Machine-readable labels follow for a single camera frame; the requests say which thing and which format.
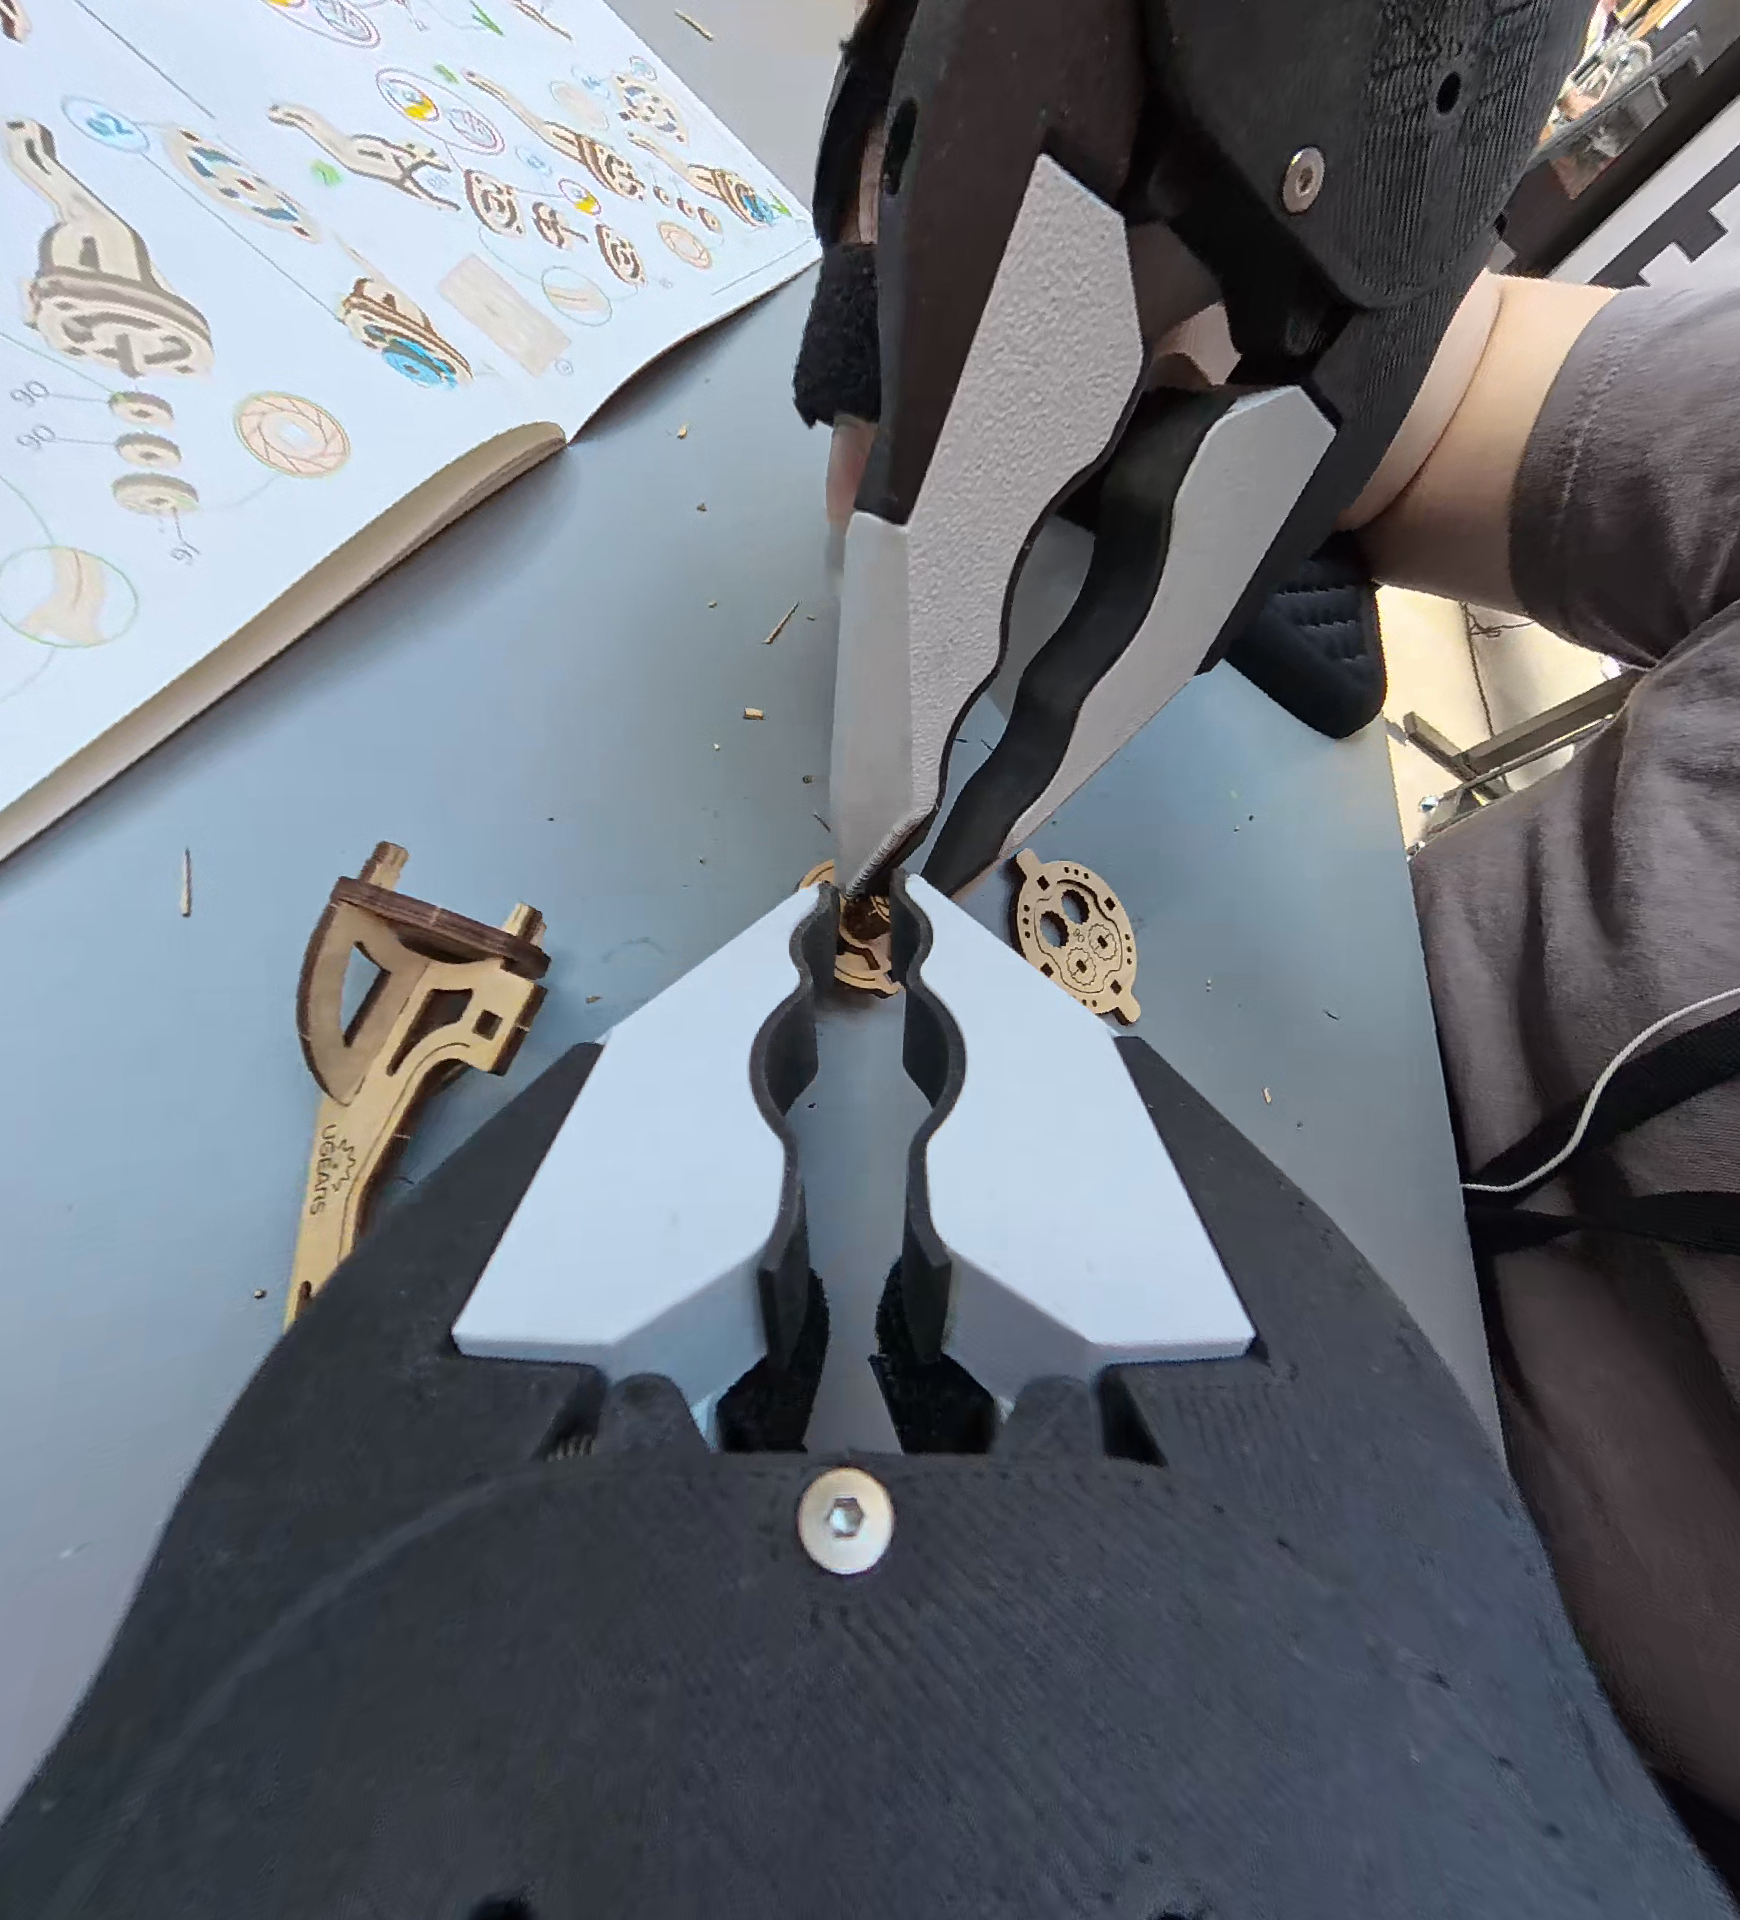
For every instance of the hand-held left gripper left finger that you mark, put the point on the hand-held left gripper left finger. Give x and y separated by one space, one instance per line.
617 1200

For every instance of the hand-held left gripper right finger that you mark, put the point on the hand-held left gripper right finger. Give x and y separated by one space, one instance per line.
1082 1200

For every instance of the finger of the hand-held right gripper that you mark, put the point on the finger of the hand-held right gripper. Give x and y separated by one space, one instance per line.
991 419
1230 509

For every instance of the round wooden hub assembly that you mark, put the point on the round wooden hub assembly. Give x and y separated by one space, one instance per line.
863 969

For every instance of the small engraved wooden disc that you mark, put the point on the small engraved wooden disc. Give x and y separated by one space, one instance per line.
865 905

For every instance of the black quilted seat cushion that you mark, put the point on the black quilted seat cushion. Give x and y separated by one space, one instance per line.
1320 660

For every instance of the round wooden gear-cutout plate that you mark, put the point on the round wooden gear-cutout plate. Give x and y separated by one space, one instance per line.
1082 931

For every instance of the black white patterned board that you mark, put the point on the black white patterned board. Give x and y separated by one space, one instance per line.
1725 195

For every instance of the person's grey clothed body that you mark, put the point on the person's grey clothed body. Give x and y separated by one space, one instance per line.
1681 1425

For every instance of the illustrated instruction booklet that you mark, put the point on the illustrated instruction booklet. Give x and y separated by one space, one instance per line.
211 376

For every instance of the metal frame on floor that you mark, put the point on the metal frame on floor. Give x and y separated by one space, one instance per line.
1516 750

